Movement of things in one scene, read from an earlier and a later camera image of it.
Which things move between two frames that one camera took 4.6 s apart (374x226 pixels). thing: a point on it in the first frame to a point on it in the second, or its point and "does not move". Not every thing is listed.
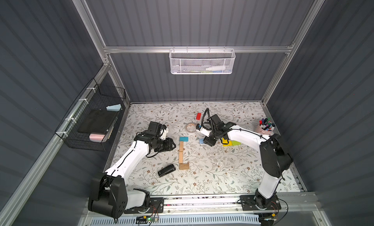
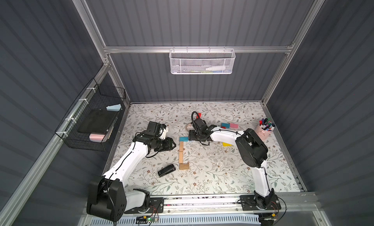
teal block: [183, 139] does not move
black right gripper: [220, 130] to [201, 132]
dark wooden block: [184, 166] does not move
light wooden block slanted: [180, 157] does not move
